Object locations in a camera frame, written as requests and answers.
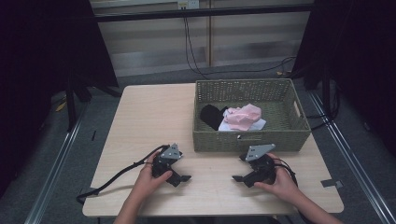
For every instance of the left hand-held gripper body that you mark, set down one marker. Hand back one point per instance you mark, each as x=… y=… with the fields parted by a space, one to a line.
x=168 y=157

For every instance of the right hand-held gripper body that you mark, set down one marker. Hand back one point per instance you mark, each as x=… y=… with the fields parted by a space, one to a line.
x=263 y=169

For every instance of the white cloth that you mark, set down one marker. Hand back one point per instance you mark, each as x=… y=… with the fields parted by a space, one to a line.
x=257 y=125

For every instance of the green woven basket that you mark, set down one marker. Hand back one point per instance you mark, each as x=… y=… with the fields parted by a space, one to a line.
x=289 y=124

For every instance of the pink cloth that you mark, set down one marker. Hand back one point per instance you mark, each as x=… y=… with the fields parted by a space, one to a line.
x=243 y=117

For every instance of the black cloth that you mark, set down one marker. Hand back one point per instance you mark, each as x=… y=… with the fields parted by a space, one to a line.
x=211 y=116

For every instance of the person's right hand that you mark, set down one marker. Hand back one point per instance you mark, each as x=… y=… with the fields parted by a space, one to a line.
x=281 y=186

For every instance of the person's left hand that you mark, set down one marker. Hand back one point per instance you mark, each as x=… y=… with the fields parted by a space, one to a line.
x=148 y=180

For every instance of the small black stick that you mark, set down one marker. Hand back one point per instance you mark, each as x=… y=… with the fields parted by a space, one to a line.
x=93 y=135

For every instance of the black metal stand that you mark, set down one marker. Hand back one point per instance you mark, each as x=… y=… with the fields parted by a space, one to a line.
x=71 y=105
x=327 y=93

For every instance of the yellow scrap on floor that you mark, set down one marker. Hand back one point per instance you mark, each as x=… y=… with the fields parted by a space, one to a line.
x=61 y=106

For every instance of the dark curtain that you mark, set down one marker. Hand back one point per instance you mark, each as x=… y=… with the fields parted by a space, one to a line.
x=361 y=62
x=40 y=62

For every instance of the black horizontal bar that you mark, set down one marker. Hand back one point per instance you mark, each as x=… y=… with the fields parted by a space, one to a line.
x=202 y=13

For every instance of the metal floor rail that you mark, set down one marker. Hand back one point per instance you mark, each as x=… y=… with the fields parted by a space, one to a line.
x=351 y=161
x=59 y=161

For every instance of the white wall socket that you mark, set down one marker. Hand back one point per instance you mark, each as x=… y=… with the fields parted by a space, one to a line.
x=188 y=4

